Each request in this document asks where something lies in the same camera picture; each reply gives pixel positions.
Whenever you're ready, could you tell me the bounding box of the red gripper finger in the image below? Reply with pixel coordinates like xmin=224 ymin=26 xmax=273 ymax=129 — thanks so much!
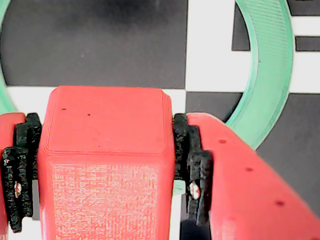
xmin=0 ymin=112 xmax=44 ymax=240
xmin=172 ymin=112 xmax=320 ymax=240

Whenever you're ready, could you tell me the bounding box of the red cube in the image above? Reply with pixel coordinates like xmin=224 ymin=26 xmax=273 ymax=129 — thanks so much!
xmin=36 ymin=85 xmax=176 ymax=240

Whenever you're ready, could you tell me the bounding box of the green flat ring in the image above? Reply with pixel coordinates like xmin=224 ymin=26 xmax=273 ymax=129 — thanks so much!
xmin=0 ymin=0 xmax=295 ymax=196

